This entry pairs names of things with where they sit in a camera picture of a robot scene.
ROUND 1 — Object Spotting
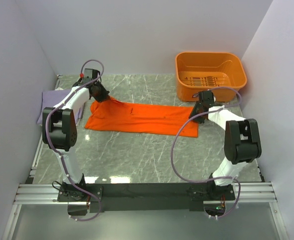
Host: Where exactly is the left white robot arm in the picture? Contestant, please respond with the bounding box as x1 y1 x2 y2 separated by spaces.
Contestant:
42 68 109 201

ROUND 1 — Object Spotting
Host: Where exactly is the orange plastic basket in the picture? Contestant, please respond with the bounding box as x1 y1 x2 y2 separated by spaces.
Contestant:
175 51 247 102

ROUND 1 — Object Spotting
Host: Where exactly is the folded purple t shirt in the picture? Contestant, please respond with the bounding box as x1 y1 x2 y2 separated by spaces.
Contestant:
37 87 84 126

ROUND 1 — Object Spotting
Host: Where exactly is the aluminium table edge rail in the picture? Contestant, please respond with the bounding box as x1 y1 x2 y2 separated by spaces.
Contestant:
24 73 63 185

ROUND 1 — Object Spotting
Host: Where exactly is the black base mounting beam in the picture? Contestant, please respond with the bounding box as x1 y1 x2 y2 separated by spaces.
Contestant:
57 182 236 216

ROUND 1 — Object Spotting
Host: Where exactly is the front aluminium rail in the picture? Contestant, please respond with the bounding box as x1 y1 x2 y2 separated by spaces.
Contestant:
13 182 277 205

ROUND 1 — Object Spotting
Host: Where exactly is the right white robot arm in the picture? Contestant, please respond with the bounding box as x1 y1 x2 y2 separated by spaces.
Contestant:
189 90 262 200

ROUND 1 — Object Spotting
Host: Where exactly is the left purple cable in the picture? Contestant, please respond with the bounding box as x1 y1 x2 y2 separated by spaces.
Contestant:
45 59 105 223

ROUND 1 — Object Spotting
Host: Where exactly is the orange t shirt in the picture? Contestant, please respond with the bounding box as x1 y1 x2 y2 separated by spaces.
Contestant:
85 97 193 136

